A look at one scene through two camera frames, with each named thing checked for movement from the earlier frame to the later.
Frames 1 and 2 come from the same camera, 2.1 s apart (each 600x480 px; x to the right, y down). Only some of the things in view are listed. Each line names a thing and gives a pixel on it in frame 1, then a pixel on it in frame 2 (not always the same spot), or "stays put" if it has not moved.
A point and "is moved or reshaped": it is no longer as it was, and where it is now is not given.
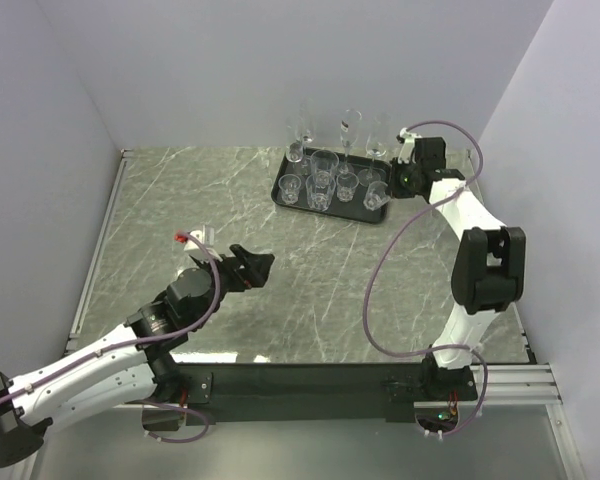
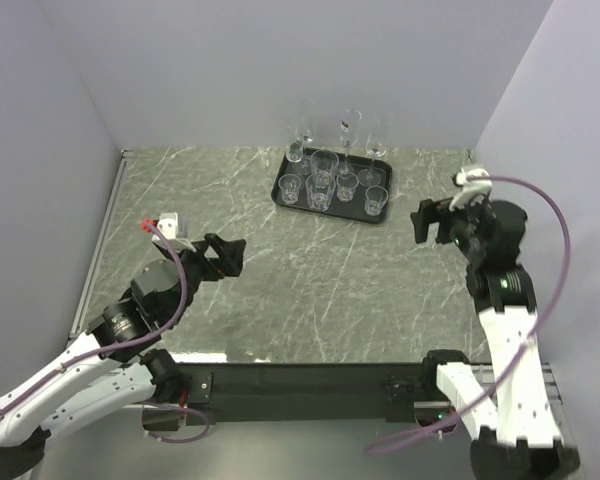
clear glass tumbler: [324, 160] stays put
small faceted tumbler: [377, 195] is moved or reshaped
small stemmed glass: [295, 150] stays put
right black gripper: [397, 191] to [431, 211]
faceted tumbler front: [320, 189] stays put
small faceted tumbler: [289, 185] stays put
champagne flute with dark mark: [349, 126] stays put
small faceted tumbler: [346, 184] stays put
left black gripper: [254, 271] to [229, 261]
